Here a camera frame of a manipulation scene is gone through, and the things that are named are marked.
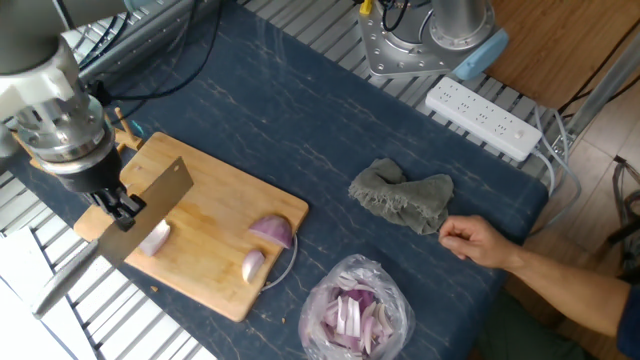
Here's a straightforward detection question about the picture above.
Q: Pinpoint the swivel office chair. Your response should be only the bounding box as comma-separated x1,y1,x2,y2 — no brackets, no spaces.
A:
607,154,640,274

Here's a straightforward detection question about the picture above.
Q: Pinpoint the small pale onion wedge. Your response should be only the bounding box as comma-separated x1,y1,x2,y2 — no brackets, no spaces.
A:
241,249,266,285

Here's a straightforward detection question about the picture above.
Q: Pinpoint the plastic bag of onion slices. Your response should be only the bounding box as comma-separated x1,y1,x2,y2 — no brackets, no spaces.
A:
298,253,416,360

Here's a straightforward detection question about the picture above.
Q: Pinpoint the steel cleaver knife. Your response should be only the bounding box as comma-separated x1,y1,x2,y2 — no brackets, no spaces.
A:
30,156,195,321

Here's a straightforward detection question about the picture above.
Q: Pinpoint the grey-green cloth rag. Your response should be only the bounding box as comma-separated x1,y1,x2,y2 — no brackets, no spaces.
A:
347,157,455,236

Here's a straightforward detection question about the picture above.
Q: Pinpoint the wooden cutting board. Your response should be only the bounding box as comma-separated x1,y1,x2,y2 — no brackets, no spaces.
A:
73,131,310,324

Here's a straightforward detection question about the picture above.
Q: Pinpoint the pale red onion quarter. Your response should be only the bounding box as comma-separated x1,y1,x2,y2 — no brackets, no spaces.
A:
137,219,172,258

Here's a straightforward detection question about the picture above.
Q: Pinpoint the white paper sheet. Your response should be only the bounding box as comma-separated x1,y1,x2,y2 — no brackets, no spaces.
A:
0,227,96,360

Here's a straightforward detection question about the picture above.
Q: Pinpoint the aluminium frame bar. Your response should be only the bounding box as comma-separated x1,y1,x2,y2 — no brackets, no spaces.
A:
64,0,221,84
562,29,640,141

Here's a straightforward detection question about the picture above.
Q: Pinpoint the wooden peg rack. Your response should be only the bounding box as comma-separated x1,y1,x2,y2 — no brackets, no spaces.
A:
12,106,146,176

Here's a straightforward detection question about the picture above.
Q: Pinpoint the grey power strip cable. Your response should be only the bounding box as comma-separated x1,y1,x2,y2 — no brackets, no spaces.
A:
529,104,584,236

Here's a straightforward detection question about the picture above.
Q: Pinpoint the metal wire hanging loop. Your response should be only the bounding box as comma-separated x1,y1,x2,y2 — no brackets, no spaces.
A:
259,232,300,293

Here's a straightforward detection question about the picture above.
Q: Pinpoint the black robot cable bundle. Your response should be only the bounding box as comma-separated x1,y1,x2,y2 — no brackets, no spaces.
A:
54,0,417,126

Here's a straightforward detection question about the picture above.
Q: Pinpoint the person's bare forearm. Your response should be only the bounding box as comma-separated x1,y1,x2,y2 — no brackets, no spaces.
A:
509,244,631,339

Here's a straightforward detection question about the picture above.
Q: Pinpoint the purple skinned onion piece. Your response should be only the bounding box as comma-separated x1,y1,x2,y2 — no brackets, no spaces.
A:
248,214,294,250

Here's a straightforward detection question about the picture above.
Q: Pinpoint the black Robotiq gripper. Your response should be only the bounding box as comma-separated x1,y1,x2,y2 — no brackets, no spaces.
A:
54,147,147,233

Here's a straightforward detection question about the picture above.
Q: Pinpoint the dark blue shirt sleeve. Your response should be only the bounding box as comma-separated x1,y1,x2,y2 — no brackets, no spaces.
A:
616,284,640,359

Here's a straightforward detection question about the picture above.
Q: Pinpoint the dark green trouser leg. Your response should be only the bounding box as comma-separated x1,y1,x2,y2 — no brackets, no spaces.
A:
474,289,596,360

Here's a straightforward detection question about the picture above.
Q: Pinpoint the person's bare hand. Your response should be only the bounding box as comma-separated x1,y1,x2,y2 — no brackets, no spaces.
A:
437,214,521,271

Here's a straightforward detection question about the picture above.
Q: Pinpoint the white power strip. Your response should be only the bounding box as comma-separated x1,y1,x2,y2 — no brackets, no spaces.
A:
424,75,544,163

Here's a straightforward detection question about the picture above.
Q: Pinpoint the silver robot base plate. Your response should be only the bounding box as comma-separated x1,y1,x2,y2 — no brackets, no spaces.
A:
358,0,466,79

